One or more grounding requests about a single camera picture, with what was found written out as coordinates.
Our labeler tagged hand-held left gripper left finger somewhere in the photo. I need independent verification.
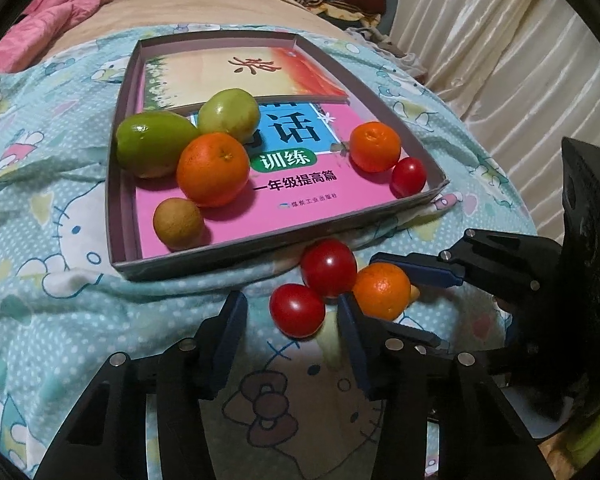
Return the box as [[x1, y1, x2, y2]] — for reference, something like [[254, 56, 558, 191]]
[[35, 290, 249, 480]]

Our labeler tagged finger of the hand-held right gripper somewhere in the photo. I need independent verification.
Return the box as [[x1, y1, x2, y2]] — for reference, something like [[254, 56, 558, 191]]
[[380, 318, 511, 375], [369, 229, 563, 321]]

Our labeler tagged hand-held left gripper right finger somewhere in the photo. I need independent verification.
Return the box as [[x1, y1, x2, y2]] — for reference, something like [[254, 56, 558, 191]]
[[336, 292, 556, 480]]

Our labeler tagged small orange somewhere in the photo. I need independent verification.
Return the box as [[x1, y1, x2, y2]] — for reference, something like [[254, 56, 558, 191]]
[[352, 262, 412, 322], [349, 121, 402, 173]]

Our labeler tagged red cherry tomato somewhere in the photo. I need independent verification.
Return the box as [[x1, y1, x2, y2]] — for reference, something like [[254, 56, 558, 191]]
[[391, 157, 427, 198], [300, 239, 358, 298], [269, 283, 327, 338]]

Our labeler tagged shallow grey cardboard box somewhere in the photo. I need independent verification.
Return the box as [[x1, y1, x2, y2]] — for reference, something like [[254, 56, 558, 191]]
[[105, 30, 451, 283]]

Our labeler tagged large orange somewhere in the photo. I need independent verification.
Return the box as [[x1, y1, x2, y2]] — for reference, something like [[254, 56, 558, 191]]
[[176, 132, 251, 208]]

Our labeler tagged large green fruit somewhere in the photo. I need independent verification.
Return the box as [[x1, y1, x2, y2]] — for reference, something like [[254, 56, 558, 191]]
[[116, 111, 201, 180]]

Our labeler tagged small green fruit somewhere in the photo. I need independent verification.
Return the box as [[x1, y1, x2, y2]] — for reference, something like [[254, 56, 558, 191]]
[[197, 88, 262, 145]]

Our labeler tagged yellow-green cloth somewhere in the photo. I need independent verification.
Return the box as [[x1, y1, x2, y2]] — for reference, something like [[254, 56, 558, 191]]
[[535, 395, 600, 480]]

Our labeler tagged pink book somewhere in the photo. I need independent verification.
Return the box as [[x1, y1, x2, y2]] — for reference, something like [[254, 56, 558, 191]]
[[130, 100, 406, 258]]

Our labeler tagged light blue cartoon print blanket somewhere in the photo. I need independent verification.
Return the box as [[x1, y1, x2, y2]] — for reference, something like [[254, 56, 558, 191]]
[[0, 22, 541, 480]]

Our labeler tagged cream curtain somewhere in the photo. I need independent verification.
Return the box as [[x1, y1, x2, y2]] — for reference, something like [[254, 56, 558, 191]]
[[390, 0, 600, 241]]

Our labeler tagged white crumpled garment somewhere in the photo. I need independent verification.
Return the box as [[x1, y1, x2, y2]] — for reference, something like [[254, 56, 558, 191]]
[[345, 25, 426, 78]]

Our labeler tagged beige and orange book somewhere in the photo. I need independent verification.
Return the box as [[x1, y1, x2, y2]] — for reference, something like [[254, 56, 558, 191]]
[[142, 46, 351, 113]]

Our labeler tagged beige blanket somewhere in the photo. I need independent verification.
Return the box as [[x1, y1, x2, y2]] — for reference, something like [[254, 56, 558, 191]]
[[45, 0, 366, 56]]

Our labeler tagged pink quilt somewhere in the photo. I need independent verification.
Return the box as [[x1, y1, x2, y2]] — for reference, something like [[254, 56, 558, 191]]
[[0, 0, 121, 68]]

